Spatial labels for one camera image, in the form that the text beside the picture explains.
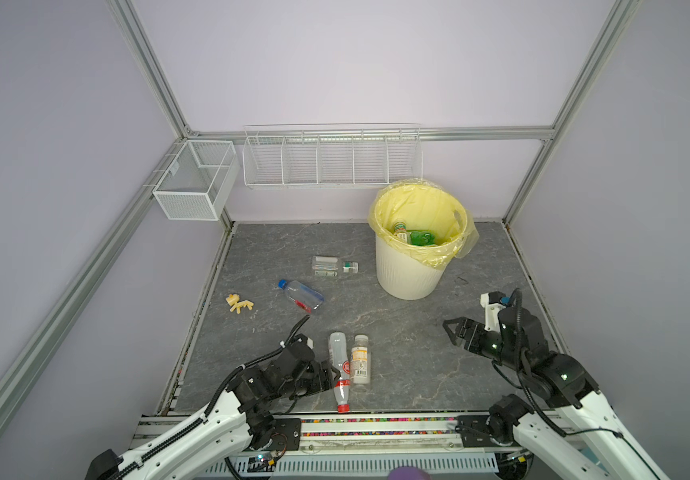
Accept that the purple object bottom edge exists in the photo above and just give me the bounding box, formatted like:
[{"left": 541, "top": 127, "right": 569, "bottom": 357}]
[{"left": 387, "top": 466, "right": 432, "bottom": 480}]

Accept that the clear bottle far green cap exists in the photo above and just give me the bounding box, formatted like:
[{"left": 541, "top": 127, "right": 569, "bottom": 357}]
[{"left": 312, "top": 256, "right": 359, "bottom": 277}]

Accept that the white ribbed trash bin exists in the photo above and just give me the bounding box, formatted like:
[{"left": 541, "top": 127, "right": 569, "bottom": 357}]
[{"left": 375, "top": 237, "right": 448, "bottom": 301}]

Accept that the white wire shelf basket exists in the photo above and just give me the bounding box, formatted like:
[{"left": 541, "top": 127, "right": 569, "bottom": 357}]
[{"left": 243, "top": 123, "right": 424, "bottom": 189}]

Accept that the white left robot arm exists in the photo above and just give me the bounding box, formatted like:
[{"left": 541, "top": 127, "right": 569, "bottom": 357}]
[{"left": 86, "top": 315, "right": 335, "bottom": 479}]

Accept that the small bottle blue red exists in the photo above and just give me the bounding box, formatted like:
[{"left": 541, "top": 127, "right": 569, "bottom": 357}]
[{"left": 278, "top": 279, "right": 325, "bottom": 313}]

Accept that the white bottle orange label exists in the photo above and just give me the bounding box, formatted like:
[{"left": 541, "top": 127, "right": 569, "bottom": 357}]
[{"left": 350, "top": 334, "right": 372, "bottom": 386}]

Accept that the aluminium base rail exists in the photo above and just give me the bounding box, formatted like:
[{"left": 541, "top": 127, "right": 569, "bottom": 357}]
[{"left": 119, "top": 409, "right": 598, "bottom": 480}]

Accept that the small beige object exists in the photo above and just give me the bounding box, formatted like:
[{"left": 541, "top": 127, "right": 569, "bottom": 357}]
[{"left": 225, "top": 293, "right": 254, "bottom": 314}]

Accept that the clear bottle red cap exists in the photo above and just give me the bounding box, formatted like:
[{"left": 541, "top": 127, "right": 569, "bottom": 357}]
[{"left": 329, "top": 332, "right": 350, "bottom": 414}]

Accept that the clear square bottle green cap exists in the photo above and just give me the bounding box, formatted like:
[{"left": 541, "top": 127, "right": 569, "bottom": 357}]
[{"left": 393, "top": 221, "right": 411, "bottom": 244}]

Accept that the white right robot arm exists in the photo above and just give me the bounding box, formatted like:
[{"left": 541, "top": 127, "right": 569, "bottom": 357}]
[{"left": 442, "top": 289, "right": 667, "bottom": 479}]

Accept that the yellow bin liner bag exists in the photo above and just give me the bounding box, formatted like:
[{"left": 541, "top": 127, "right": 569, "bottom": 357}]
[{"left": 368, "top": 178, "right": 480, "bottom": 270}]

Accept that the white mesh box basket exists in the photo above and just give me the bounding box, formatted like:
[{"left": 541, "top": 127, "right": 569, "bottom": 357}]
[{"left": 153, "top": 140, "right": 240, "bottom": 221}]

